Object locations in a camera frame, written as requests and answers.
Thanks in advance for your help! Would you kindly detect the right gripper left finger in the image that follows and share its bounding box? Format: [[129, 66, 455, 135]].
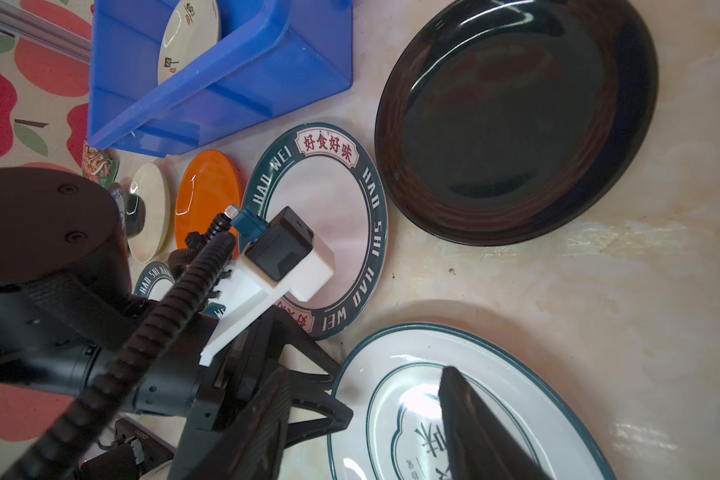
[[191, 367, 291, 479]]

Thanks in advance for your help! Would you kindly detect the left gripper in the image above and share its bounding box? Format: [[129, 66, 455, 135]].
[[168, 307, 353, 479]]

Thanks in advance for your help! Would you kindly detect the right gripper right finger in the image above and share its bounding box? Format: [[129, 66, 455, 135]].
[[438, 366, 548, 479]]

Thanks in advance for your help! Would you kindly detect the white plate green cloud outline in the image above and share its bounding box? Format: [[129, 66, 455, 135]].
[[327, 323, 615, 479]]

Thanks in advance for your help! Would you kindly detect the green-rim hao wei plate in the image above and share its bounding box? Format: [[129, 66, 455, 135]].
[[243, 122, 389, 340], [134, 261, 175, 301]]

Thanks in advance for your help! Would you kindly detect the black plate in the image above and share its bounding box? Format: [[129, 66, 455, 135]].
[[375, 1, 659, 247]]

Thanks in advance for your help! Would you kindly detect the cream patterned small plate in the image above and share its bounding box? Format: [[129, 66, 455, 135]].
[[157, 0, 221, 84]]

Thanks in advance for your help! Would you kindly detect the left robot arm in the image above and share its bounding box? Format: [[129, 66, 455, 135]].
[[0, 167, 353, 479]]

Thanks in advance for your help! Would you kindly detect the blue plastic bin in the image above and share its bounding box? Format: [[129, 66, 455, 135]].
[[87, 1, 353, 157]]

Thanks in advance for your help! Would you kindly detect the orange plate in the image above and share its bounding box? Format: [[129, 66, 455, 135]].
[[174, 150, 244, 248]]

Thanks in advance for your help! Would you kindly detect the plain cream plate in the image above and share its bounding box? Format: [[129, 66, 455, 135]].
[[126, 163, 172, 263]]

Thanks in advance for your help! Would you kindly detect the orange noodle snack packet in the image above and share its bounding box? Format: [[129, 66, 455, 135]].
[[82, 141, 119, 189]]

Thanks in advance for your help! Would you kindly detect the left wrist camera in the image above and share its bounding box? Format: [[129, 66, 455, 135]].
[[199, 205, 335, 367]]

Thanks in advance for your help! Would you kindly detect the left aluminium frame post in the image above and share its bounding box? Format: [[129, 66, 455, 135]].
[[0, 1, 91, 64]]

